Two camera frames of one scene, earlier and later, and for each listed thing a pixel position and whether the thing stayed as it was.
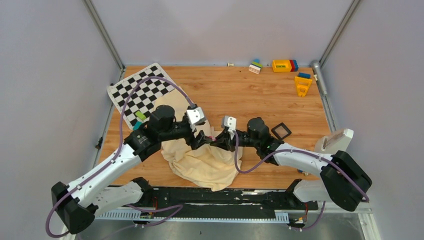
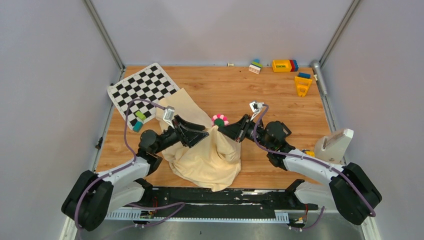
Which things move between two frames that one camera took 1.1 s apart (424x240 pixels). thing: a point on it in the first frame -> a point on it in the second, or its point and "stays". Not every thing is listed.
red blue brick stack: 294,65 stays
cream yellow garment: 198,161 stays
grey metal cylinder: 317,69 stays
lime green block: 140,115 stays
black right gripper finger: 225,144 -> 233,131
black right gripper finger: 224,135 -> 246,122
